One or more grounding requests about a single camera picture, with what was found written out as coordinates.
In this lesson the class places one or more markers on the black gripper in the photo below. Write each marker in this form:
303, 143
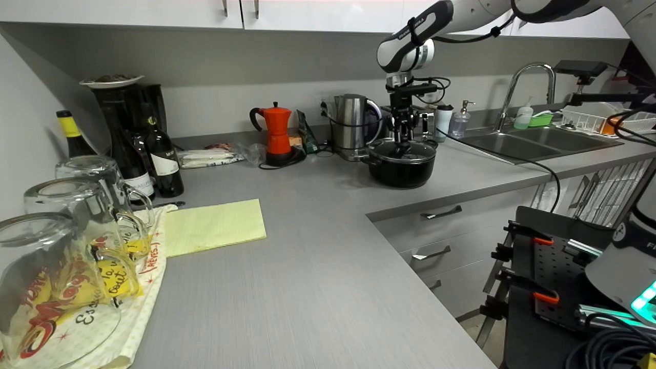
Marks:
409, 94

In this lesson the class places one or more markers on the glass lid with black knob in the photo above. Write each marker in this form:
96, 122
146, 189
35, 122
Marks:
402, 148

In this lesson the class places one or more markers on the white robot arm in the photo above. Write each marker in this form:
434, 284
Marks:
478, 16

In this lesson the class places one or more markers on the orange moka pot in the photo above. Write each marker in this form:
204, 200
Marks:
278, 129

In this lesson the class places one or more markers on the clear upturned drinking glass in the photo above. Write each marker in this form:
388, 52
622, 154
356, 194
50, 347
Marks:
93, 171
42, 273
63, 202

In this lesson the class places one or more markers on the white cup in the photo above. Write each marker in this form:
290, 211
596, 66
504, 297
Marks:
443, 119

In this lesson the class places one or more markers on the stainless steel electric kettle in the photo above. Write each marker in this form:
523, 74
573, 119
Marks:
349, 125

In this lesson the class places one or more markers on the clear soap dispenser bottle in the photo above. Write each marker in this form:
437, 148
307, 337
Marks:
461, 122

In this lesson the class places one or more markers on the chrome kitchen faucet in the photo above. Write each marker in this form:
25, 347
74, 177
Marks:
511, 89

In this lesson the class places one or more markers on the stainless steel kitchen sink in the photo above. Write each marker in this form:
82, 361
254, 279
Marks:
534, 143

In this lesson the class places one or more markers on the green sponge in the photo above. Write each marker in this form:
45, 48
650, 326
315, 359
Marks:
542, 119

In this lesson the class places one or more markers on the folded white cloth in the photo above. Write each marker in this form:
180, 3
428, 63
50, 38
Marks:
207, 156

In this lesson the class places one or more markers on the black perforated panel with clamps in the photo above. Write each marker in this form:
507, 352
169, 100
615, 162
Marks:
554, 266

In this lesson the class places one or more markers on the pale yellow cleaning cloth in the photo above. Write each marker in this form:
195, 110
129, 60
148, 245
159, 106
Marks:
212, 225

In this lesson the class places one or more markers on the dark wine bottle white label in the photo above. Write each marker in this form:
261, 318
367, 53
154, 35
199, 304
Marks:
166, 166
137, 175

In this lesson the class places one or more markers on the black coffee machine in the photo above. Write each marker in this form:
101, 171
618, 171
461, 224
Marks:
125, 124

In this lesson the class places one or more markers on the white plate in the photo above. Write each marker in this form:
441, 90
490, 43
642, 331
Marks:
111, 81

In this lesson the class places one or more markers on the upturned drinking glasses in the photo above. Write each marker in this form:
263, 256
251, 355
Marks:
136, 320

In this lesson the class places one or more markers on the wine bottle with yellow cap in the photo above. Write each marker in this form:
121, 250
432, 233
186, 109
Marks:
74, 136

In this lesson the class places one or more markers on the black camera on stand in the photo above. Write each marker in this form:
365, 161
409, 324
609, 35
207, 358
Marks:
580, 68

